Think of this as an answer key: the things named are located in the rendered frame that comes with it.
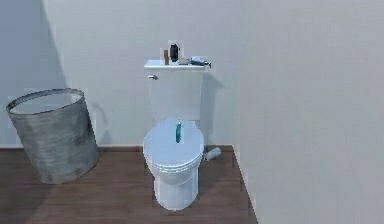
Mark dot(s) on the black round object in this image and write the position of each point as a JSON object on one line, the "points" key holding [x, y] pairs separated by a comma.
{"points": [[173, 52]]}

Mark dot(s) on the brown small block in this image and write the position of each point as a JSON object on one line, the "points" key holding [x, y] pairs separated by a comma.
{"points": [[166, 57]]}

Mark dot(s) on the large metal trash can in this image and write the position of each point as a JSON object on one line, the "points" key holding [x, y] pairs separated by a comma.
{"points": [[56, 140]]}

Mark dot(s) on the teal bottle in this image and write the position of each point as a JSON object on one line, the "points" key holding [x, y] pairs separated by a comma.
{"points": [[178, 131]]}

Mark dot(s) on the grey spray bottle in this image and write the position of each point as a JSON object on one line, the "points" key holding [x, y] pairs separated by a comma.
{"points": [[198, 61]]}

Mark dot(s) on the grey flat bar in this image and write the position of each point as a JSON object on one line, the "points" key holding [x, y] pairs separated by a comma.
{"points": [[183, 62]]}

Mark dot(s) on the white toilet paper roll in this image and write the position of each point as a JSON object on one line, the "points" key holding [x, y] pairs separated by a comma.
{"points": [[213, 153]]}

